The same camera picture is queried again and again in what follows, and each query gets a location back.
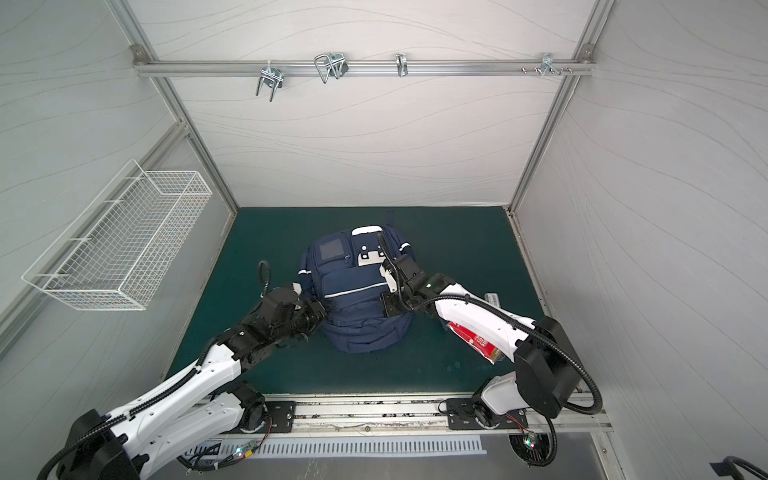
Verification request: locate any navy blue student backpack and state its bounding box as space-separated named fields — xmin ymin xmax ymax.
xmin=297 ymin=224 xmax=413 ymax=354

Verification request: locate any red box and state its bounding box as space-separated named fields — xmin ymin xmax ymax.
xmin=447 ymin=322 xmax=504 ymax=365

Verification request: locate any clear pencil case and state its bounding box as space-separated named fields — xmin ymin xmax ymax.
xmin=484 ymin=293 xmax=501 ymax=307

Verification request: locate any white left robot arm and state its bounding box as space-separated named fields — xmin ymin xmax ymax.
xmin=38 ymin=264 xmax=327 ymax=479

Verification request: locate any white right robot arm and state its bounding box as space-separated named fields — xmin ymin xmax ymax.
xmin=378 ymin=235 xmax=603 ymax=419

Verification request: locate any metal clamp hook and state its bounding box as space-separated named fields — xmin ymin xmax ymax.
xmin=520 ymin=53 xmax=573 ymax=77
xmin=313 ymin=52 xmax=349 ymax=84
xmin=255 ymin=63 xmax=284 ymax=102
xmin=395 ymin=53 xmax=408 ymax=78

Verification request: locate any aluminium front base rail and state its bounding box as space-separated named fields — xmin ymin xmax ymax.
xmin=119 ymin=391 xmax=614 ymax=442

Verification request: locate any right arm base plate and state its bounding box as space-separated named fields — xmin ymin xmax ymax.
xmin=437 ymin=398 xmax=528 ymax=432

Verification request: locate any white slotted cable duct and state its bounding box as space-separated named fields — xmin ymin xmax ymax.
xmin=185 ymin=434 xmax=487 ymax=463

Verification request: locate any white wire wall basket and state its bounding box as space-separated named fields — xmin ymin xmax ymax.
xmin=21 ymin=160 xmax=212 ymax=311

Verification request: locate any aluminium top cross rail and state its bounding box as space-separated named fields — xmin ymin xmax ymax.
xmin=134 ymin=57 xmax=597 ymax=79

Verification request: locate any black cable bottom right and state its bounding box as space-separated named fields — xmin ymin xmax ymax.
xmin=709 ymin=455 xmax=768 ymax=480

